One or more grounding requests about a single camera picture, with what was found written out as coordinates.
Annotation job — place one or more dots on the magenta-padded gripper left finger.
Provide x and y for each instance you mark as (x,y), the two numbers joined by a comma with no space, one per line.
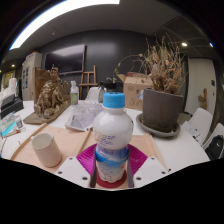
(75,168)

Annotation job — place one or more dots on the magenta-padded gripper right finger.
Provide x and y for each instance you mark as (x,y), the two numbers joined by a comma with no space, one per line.
(148,168)

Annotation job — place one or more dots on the white bottle with blue cap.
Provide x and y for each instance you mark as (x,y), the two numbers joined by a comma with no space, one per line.
(112,133)

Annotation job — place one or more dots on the cream ceramic mug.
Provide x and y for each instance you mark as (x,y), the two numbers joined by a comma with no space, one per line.
(46,151)

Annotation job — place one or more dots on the grey plant saucer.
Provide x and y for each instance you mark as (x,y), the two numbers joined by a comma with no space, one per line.
(156,132)

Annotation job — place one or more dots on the newspaper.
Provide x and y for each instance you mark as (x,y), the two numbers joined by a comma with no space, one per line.
(81,116)

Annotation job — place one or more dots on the papers on chair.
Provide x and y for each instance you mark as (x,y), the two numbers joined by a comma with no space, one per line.
(194,131)

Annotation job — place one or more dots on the dried plant in grey pot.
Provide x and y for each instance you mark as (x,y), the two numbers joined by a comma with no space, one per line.
(161,108)

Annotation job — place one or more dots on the black backpack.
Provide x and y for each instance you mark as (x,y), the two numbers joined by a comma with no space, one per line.
(216,148)

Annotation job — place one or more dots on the green-labelled spray bottle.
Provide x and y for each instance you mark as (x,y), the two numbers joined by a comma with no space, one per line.
(74,95)

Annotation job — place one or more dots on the white plastic chair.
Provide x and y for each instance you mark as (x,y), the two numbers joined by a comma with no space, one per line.
(201,116)
(91,94)
(216,130)

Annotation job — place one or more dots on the colourful art book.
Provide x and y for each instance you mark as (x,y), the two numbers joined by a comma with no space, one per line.
(9,126)

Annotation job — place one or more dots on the cardboard box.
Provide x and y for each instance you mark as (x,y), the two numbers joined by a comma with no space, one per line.
(133,91)

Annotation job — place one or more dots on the wooden figure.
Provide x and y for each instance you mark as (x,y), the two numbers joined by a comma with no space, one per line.
(202,98)

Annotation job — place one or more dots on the wooden easel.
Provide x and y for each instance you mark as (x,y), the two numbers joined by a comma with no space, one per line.
(88,80)

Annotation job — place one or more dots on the black boxes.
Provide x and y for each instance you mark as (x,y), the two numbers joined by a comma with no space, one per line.
(11,105)

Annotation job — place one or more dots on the white cabinet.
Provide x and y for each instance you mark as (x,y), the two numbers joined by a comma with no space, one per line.
(30,75)

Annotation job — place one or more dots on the round ceiling spotlight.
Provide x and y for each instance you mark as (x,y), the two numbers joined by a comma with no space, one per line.
(211,44)
(184,44)

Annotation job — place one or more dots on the long ceiling light strip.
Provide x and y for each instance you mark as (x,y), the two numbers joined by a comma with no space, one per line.
(50,15)

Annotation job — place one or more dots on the black wall screen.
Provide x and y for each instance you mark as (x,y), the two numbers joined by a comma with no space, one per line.
(65,59)

